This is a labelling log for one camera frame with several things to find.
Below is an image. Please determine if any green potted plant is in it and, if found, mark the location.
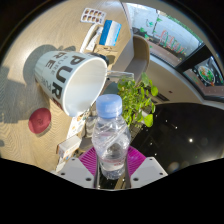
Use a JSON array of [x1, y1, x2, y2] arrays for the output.
[[116, 72, 160, 129]]

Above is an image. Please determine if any white orange carton box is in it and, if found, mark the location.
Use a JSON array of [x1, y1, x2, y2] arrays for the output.
[[55, 134, 83, 163]]

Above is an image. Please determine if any group of ceiling lights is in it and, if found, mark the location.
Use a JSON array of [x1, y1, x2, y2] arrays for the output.
[[166, 123, 201, 158]]

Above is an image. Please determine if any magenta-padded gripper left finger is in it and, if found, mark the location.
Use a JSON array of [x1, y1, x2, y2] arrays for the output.
[[57, 145, 100, 190]]

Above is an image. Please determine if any window with holiday stickers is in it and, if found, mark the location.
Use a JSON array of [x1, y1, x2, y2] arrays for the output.
[[124, 2, 224, 101]]

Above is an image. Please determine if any blue white tissue pack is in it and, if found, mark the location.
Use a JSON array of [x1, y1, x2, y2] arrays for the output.
[[99, 19, 123, 48]]

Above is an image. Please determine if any blister pack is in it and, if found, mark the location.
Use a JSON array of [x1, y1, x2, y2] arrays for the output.
[[79, 7, 108, 25]]

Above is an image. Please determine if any white green tube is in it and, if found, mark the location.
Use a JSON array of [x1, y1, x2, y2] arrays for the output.
[[79, 24, 104, 54]]

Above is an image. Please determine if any white mug black lettering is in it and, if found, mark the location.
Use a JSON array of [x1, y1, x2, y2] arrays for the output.
[[34, 50, 109, 118]]

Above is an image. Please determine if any flat round red coaster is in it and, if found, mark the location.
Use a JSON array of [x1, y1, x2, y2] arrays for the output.
[[28, 107, 53, 135]]

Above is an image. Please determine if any clear water bottle blue cap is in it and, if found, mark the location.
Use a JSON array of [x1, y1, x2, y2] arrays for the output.
[[91, 93, 132, 181]]

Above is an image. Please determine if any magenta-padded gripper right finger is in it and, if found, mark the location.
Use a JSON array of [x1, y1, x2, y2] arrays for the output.
[[125, 145, 169, 190]]

